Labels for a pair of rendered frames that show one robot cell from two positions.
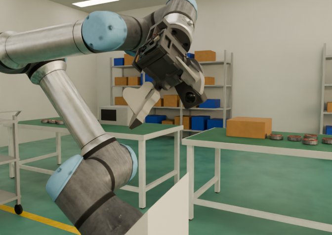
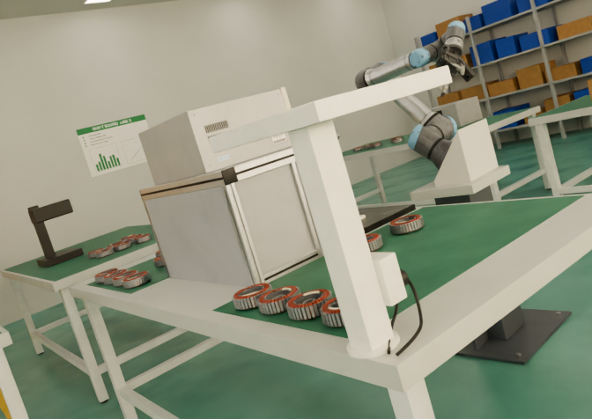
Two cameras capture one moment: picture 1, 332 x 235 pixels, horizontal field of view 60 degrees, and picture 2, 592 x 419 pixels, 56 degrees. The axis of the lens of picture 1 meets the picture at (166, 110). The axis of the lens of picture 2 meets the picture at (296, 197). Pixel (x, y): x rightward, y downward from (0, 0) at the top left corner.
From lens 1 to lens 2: 1.90 m
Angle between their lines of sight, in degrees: 26
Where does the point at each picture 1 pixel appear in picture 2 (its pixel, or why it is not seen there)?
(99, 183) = (434, 134)
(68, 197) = (420, 143)
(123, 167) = (447, 127)
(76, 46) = (408, 68)
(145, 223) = (458, 136)
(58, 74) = not seen: hidden behind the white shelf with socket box
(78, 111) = (412, 102)
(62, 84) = not seen: hidden behind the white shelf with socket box
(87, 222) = (432, 151)
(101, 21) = (418, 55)
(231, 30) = not seen: outside the picture
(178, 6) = (452, 32)
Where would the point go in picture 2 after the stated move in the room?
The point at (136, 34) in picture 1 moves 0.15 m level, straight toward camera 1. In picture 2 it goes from (434, 53) to (432, 52)
